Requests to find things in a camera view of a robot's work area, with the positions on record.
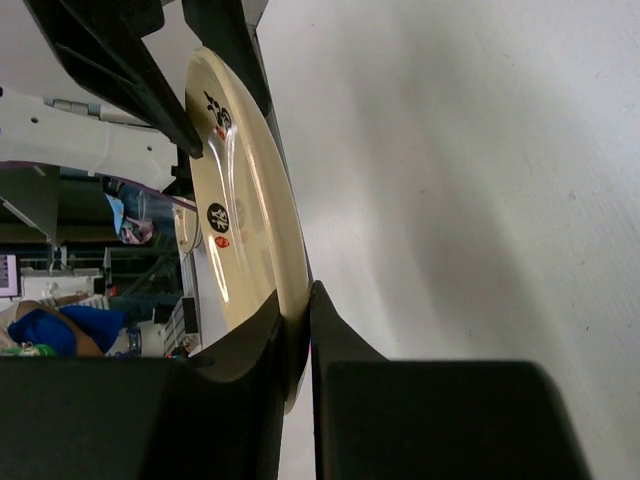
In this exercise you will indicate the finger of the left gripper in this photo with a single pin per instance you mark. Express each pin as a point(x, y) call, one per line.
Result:
point(99, 44)
point(221, 27)

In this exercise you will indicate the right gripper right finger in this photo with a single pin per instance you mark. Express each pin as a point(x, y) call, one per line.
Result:
point(376, 418)

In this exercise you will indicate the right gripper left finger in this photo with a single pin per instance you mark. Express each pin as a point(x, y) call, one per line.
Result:
point(217, 415)

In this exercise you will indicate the cream yellow plate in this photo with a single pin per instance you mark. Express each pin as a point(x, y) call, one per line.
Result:
point(246, 208)

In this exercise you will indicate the white plate green rim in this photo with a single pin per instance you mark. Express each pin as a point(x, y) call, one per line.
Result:
point(187, 229)

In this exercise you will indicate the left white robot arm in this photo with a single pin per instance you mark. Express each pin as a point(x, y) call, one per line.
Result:
point(81, 88)

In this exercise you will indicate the person in blue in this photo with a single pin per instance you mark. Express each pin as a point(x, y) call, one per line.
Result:
point(76, 325)

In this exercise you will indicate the computer monitor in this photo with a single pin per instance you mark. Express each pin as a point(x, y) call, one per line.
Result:
point(10, 276)

